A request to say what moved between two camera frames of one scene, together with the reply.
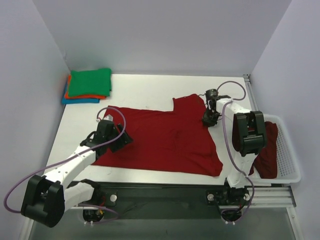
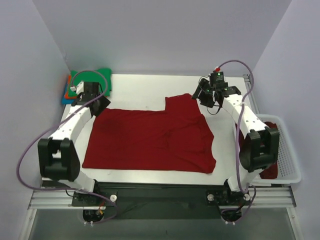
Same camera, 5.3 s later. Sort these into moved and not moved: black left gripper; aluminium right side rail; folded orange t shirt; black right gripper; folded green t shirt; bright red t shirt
Moved: black right gripper; black left gripper
Not moved: aluminium right side rail; bright red t shirt; folded orange t shirt; folded green t shirt
